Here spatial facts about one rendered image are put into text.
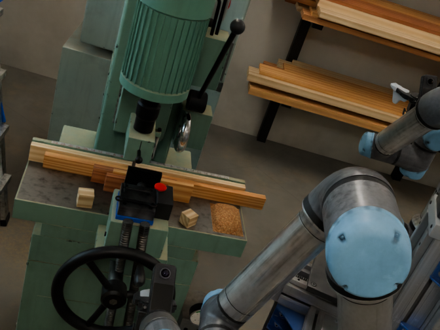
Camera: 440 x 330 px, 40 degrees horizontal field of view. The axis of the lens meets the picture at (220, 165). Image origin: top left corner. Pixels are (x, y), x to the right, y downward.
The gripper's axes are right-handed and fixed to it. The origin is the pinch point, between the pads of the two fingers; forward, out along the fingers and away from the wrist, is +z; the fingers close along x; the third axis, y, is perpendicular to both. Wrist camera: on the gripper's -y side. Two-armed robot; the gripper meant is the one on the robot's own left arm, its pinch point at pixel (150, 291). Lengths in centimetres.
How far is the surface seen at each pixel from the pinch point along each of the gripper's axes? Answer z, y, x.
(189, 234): 20.8, -11.1, 10.0
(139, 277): -1.6, -2.8, -3.3
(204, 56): 32, -59, 6
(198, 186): 31.9, -22.9, 11.8
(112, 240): 11.9, -7.5, -9.8
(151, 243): 11.2, -8.6, -0.5
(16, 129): 219, -23, -60
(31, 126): 225, -27, -53
